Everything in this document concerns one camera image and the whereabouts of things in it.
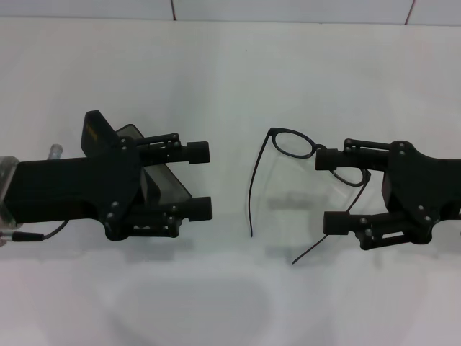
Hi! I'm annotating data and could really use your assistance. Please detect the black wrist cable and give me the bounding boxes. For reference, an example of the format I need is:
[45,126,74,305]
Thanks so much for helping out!
[12,218,70,242]

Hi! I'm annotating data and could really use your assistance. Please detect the black glasses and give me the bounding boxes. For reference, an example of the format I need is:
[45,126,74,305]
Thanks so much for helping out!
[247,126,372,266]

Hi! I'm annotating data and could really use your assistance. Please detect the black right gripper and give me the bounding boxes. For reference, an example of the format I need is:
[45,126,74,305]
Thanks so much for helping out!
[315,138,439,251]

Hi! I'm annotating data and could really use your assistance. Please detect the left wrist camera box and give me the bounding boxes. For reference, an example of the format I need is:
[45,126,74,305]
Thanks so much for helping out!
[14,155,140,226]

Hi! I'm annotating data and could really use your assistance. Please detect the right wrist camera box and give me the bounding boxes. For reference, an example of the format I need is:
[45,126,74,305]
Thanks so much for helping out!
[410,156,461,221]

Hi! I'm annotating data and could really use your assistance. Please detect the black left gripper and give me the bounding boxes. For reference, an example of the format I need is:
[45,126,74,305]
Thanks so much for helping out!
[103,132,213,241]

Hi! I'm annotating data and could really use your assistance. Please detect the black glasses case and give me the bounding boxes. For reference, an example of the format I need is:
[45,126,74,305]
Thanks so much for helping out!
[81,110,194,210]

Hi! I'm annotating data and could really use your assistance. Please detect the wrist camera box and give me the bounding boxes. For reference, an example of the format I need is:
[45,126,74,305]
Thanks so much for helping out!
[410,156,461,221]
[14,155,140,226]

